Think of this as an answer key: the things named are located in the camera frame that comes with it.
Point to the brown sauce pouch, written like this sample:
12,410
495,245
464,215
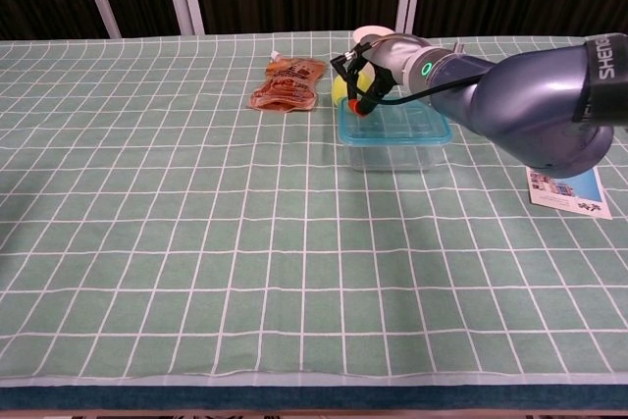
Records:
287,85

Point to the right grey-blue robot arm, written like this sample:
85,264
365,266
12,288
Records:
530,95

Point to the dark teal table edge strip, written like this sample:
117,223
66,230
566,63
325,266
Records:
294,398

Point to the green checked tablecloth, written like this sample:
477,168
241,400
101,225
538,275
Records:
196,242

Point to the white paper cup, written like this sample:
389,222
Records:
368,31

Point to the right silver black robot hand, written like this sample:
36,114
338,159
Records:
395,56

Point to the clear plastic container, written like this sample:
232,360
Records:
392,159

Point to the blue container lid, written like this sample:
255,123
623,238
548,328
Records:
392,129

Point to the postcard with building photo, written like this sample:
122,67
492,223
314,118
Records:
584,198

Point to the yellow tennis ball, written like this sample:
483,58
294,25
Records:
338,88

